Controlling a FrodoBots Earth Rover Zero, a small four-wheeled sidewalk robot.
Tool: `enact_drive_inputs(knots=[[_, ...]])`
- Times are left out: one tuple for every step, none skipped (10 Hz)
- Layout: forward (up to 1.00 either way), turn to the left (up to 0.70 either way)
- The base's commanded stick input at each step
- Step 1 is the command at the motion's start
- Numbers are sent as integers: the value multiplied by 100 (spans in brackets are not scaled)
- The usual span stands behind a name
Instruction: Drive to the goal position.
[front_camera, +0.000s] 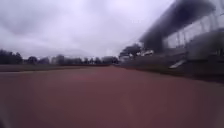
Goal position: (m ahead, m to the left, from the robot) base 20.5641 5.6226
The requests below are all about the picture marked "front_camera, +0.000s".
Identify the row of trees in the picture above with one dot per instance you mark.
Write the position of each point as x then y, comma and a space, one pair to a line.
50, 60

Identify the grass field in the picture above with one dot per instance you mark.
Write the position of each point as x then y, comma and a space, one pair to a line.
33, 67

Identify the dark tree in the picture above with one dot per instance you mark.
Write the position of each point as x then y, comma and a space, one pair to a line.
130, 50

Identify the red running track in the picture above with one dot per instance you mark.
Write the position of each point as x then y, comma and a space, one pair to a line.
100, 96

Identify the grandstand building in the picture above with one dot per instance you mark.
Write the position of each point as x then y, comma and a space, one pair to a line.
190, 40

